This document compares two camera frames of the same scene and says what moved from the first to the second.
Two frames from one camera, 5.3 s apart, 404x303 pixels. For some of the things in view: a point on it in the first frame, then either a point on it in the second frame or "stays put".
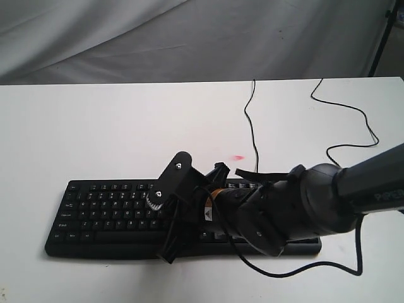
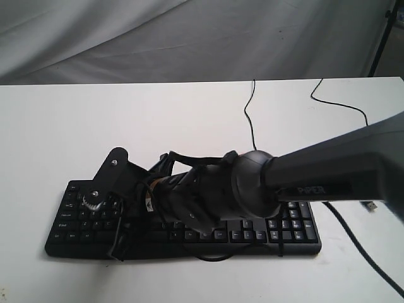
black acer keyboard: (110, 218) stays put
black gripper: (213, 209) to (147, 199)
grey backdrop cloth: (77, 41) stays put
